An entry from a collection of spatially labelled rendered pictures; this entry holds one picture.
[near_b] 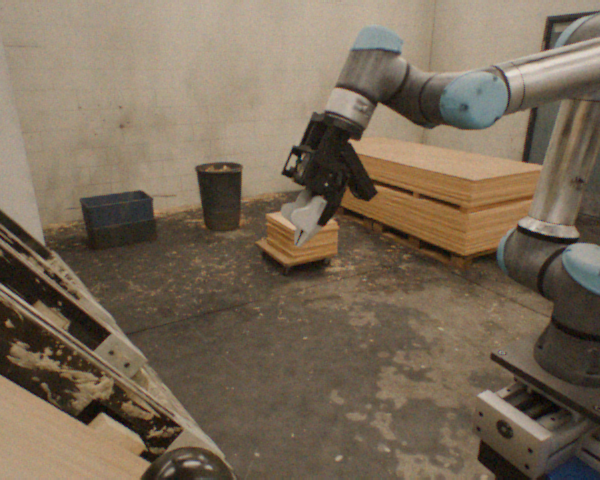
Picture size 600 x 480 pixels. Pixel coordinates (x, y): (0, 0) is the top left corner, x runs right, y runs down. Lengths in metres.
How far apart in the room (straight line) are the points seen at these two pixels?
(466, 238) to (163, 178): 3.54
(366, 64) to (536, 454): 0.71
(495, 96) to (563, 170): 0.38
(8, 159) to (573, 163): 3.78
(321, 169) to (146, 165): 5.04
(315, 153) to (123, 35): 4.98
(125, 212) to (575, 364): 4.17
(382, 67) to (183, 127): 5.07
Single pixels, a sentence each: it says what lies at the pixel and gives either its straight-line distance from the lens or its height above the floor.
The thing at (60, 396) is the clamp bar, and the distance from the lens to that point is 0.72.
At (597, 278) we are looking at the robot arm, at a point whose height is 1.25.
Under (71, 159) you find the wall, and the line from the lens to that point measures 5.58.
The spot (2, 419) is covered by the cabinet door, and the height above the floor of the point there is 1.28.
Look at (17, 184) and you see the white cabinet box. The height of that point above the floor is 0.76.
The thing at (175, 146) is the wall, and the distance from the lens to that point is 5.75.
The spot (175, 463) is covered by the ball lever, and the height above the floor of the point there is 1.45.
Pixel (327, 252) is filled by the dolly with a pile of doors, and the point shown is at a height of 0.15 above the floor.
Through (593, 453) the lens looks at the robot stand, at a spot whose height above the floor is 0.93.
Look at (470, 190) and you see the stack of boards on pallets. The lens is 3.91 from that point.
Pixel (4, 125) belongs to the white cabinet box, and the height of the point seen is 1.21.
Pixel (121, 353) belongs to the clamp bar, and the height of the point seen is 0.97.
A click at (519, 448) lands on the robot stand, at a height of 0.95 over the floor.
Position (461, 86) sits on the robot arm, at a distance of 0.67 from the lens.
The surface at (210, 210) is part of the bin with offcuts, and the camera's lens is 4.91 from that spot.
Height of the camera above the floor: 1.58
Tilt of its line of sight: 20 degrees down
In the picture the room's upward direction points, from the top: straight up
